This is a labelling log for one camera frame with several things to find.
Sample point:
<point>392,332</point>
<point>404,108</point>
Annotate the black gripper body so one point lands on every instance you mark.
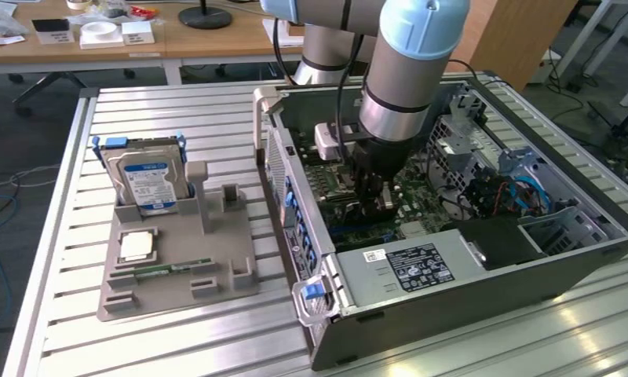
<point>382,157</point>

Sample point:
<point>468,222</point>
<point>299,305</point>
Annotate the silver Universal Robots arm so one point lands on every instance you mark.
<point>414,59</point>

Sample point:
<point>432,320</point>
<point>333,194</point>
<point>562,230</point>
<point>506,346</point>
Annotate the CPU socket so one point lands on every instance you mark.
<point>343,178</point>

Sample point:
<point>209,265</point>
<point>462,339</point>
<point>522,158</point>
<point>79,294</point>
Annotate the green motherboard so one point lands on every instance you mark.
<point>424,204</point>

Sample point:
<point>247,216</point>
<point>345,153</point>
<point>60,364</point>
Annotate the silver metal drive cage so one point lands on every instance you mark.
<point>471,165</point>

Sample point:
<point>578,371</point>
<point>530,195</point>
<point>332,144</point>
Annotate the grey power supply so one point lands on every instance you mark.
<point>371,282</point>

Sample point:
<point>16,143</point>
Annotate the black plastic shroud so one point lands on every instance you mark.
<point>498,243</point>

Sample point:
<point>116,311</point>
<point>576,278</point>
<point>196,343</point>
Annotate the blue case latch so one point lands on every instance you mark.
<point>311,292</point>

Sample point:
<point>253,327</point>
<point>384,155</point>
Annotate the open dark PC case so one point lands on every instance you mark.
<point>450,314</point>

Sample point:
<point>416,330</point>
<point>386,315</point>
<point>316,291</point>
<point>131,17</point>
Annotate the white papers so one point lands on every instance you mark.
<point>289,37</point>

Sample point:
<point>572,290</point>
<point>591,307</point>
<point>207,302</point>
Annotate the grey parts rack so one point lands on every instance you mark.
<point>188,243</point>

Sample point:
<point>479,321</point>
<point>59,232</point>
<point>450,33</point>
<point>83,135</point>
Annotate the silver disk bay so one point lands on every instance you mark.
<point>566,231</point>

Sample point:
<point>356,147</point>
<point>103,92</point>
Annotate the wooden cabinet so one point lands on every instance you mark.
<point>512,39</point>

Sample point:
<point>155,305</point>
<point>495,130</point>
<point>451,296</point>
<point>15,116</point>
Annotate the hard disk in blue caddy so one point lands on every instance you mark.
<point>147,184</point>

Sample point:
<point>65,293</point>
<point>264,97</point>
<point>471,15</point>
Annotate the green RAM stick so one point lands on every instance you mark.
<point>161,270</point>

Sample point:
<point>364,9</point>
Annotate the silver CPU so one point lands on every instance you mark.
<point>136,245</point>

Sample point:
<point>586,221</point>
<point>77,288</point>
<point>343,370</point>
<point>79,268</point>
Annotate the black round lamp base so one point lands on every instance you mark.
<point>205,17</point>

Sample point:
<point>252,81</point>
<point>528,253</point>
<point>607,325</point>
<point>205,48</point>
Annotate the plain white box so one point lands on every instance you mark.
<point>137,33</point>

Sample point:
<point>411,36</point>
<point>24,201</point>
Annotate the red small item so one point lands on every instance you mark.
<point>141,12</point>

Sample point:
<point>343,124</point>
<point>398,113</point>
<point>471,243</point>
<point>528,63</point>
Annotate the flat white box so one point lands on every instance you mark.
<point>101,42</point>

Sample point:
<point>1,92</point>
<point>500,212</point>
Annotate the white tape roll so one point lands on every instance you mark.
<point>99,29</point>

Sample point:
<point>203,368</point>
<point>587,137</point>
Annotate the clear bag dark content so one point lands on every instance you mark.
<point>109,13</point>

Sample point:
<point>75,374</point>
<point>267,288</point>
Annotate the small beige tape roll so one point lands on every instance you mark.
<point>77,4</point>

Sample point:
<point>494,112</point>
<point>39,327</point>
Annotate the white box black top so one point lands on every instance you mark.
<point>52,31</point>

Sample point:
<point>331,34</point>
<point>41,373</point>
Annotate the wooden desk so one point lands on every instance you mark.
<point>31,51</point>

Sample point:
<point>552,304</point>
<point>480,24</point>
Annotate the white label card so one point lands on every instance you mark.
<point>5,40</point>

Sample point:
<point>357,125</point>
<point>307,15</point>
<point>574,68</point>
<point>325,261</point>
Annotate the crumpled plastic bag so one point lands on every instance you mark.
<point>0,19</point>

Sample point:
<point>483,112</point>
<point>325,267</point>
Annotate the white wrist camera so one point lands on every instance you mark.
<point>327,143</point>

